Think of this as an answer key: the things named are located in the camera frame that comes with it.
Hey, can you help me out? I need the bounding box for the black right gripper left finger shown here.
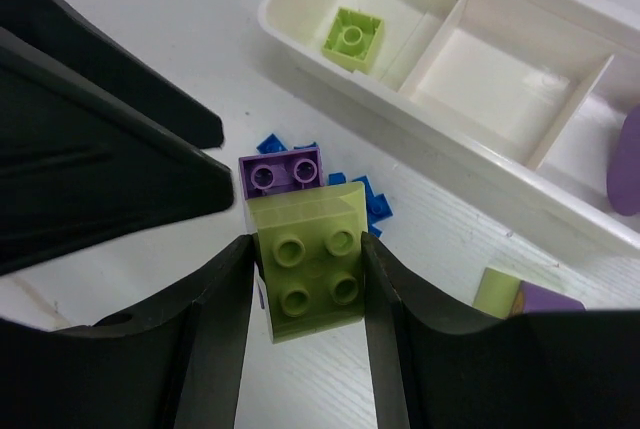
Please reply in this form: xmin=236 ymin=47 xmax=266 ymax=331
xmin=1 ymin=235 xmax=254 ymax=428

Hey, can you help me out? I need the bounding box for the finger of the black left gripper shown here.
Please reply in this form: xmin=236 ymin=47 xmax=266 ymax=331
xmin=1 ymin=32 xmax=235 ymax=274
xmin=1 ymin=0 xmax=223 ymax=149

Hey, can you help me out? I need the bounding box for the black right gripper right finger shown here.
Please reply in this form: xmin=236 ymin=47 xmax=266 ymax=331
xmin=361 ymin=234 xmax=639 ymax=428

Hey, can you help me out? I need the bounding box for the green small lego brick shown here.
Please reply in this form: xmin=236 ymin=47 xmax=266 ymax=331
xmin=472 ymin=267 xmax=522 ymax=319

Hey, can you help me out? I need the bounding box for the green sloped lego brick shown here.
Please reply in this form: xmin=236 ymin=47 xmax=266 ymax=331
xmin=246 ymin=182 xmax=367 ymax=343

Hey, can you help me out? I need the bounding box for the purple round lego piece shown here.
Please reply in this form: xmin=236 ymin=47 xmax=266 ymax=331
xmin=606 ymin=106 xmax=639 ymax=216

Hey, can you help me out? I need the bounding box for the green square lego brick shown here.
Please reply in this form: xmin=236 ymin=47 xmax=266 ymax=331
xmin=321 ymin=7 xmax=385 ymax=74

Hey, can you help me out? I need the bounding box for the purple sloped lego brick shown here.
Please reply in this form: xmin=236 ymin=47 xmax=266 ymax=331
xmin=509 ymin=281 xmax=585 ymax=316

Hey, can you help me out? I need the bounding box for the blue lego pile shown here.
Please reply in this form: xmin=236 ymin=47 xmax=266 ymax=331
xmin=256 ymin=133 xmax=393 ymax=237

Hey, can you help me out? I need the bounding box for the white divided sorting tray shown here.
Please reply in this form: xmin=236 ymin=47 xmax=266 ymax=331
xmin=258 ymin=0 xmax=639 ymax=259

